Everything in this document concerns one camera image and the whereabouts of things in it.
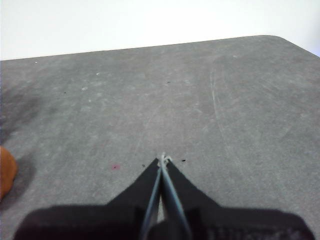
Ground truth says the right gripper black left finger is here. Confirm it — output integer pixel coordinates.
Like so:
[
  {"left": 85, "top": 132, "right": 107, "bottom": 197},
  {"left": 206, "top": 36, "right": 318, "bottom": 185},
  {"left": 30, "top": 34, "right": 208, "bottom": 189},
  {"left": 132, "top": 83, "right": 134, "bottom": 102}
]
[{"left": 13, "top": 157, "right": 162, "bottom": 240}]

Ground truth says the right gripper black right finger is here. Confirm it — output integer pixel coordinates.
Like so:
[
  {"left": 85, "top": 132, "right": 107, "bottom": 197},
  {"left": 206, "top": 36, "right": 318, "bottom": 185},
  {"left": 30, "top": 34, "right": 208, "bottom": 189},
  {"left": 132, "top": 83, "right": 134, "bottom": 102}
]
[{"left": 161, "top": 156, "right": 316, "bottom": 240}]

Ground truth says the brown potato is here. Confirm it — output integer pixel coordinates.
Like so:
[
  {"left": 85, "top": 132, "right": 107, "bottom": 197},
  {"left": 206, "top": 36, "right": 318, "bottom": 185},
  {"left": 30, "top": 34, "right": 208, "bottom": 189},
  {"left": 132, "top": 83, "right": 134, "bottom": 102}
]
[{"left": 0, "top": 146, "right": 19, "bottom": 201}]

